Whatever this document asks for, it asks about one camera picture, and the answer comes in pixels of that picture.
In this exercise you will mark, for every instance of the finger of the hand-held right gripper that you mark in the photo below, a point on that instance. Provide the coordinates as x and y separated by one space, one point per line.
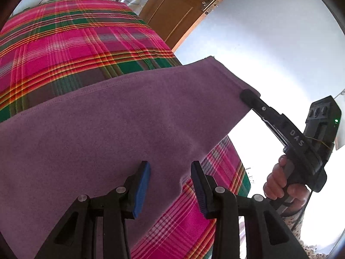
264 110

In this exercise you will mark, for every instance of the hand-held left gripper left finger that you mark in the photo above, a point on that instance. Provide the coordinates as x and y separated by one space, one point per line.
141 191

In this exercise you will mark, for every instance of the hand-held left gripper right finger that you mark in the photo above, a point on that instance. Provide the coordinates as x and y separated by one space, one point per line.
199 191

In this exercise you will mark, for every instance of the purple fleece pants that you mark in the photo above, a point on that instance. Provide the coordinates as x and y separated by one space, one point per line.
107 129

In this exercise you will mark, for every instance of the person's right forearm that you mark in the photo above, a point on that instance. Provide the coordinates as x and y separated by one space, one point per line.
295 226

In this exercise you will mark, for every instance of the person's right hand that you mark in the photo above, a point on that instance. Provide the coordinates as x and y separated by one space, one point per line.
275 183

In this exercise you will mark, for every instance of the metal door lock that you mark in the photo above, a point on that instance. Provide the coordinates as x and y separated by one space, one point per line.
209 4

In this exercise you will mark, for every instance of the wooden door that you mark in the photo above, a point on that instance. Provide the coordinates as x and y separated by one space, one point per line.
178 8

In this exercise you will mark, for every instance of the pink plaid blanket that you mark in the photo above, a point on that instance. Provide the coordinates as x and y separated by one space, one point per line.
67 40

